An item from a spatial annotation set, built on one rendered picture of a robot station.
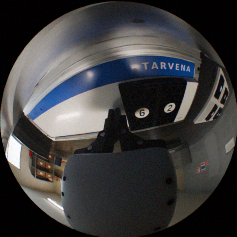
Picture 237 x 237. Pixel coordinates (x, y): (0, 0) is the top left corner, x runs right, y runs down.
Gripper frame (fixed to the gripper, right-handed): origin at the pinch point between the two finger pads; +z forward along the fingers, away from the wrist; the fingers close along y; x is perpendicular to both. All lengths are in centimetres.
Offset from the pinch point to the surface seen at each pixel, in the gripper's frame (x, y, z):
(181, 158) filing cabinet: -237, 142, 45
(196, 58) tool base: 9.1, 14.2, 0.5
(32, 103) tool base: 9.1, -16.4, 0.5
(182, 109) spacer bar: -1.0, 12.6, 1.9
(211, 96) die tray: 0.1, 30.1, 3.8
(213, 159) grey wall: -155, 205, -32
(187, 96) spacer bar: 1.9, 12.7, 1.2
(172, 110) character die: -0.7, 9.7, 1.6
